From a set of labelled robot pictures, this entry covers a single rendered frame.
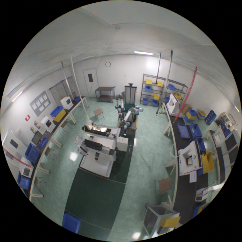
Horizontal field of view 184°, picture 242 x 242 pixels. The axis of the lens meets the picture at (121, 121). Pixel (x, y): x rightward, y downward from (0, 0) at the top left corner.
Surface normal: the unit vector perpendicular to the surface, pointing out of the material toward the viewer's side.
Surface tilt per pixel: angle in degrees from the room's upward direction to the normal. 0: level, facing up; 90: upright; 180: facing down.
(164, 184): 2
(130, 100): 90
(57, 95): 90
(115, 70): 90
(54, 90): 89
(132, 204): 0
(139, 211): 0
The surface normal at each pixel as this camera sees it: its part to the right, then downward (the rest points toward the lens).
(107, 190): -0.03, -0.68
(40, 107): 0.97, 0.15
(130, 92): -0.18, 0.73
